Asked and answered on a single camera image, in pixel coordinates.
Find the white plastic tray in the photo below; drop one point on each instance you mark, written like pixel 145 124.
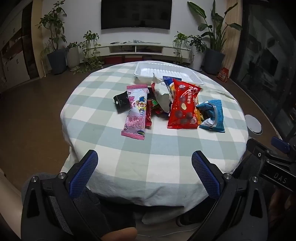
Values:
pixel 161 68

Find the large-leaf plant in dark pot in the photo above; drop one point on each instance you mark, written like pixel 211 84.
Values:
pixel 214 61

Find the small red snack packet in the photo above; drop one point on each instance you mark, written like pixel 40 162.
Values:
pixel 149 113

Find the white snack packet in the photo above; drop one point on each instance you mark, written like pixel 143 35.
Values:
pixel 161 95

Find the large red snack packet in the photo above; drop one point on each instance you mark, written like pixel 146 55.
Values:
pixel 182 109

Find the blue and yellow snack packet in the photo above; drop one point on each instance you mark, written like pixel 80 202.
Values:
pixel 167 80

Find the bushy plant in white pot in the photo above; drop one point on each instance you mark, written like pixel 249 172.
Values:
pixel 198 58

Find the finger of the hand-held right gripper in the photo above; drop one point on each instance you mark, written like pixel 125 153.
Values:
pixel 280 143
pixel 255 148

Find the plant in ribbed pale pot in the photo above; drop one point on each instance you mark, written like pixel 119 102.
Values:
pixel 73 56

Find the trailing vine plant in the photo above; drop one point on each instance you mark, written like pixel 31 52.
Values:
pixel 90 46
pixel 180 40

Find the black wall television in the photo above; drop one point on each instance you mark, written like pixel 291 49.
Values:
pixel 136 14

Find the white tv cabinet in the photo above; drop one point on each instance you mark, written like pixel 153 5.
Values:
pixel 120 49

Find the red bag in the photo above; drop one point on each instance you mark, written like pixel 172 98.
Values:
pixel 223 74

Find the white wall cupboard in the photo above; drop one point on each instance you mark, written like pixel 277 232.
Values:
pixel 13 58

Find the black snack packet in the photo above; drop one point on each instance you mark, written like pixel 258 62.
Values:
pixel 120 102

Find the beige curtain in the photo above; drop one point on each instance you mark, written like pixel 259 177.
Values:
pixel 232 41

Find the white cylindrical appliance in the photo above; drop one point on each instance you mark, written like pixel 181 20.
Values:
pixel 254 126

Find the person's left hand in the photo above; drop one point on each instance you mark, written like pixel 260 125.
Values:
pixel 123 235

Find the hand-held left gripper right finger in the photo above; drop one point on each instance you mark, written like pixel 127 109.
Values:
pixel 205 176

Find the long orange snack packet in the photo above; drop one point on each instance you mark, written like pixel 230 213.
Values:
pixel 198 114

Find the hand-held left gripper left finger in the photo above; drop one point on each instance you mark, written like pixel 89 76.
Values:
pixel 84 173

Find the pink snack packet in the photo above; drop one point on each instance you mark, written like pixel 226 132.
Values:
pixel 135 115

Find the leafy tree in dark pot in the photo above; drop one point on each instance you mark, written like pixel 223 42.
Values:
pixel 56 60

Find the glass sliding door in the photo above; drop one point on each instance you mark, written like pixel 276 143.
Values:
pixel 266 58

